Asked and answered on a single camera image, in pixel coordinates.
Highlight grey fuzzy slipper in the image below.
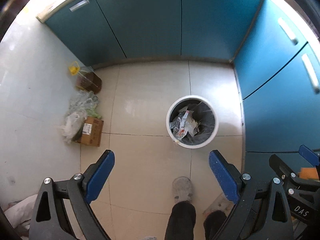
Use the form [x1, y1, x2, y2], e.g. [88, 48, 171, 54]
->
[172, 176, 193, 203]
[203, 194, 236, 217]

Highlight blue stove cabinet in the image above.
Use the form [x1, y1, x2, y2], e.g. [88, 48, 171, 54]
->
[234, 0, 320, 153]

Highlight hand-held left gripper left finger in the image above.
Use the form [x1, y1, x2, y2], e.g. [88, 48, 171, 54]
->
[29, 149, 116, 240]

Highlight person's dark trouser legs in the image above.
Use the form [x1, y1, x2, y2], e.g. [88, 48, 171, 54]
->
[164, 201, 228, 240]

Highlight black bin liner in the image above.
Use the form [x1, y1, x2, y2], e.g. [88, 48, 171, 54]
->
[169, 100, 216, 144]

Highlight blue sink cabinet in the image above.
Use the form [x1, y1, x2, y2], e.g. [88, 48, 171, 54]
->
[37, 0, 265, 67]

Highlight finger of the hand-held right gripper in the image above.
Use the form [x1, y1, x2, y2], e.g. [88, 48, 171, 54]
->
[269, 154, 304, 183]
[298, 144, 320, 167]

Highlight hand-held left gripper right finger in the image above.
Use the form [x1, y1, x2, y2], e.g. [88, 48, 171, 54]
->
[209, 149, 294, 240]

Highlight white sack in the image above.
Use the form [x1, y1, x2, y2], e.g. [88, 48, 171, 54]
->
[4, 195, 38, 232]

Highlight pile of plastic bags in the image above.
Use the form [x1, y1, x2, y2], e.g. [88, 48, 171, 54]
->
[57, 91, 103, 144]

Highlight brown cardboard box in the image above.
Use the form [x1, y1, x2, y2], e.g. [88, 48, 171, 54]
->
[72, 116, 104, 147]

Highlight cooking oil bottle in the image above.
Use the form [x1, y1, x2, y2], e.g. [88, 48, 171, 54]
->
[68, 61, 102, 93]

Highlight white round waste bin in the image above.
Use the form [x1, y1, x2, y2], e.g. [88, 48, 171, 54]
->
[166, 95, 220, 148]

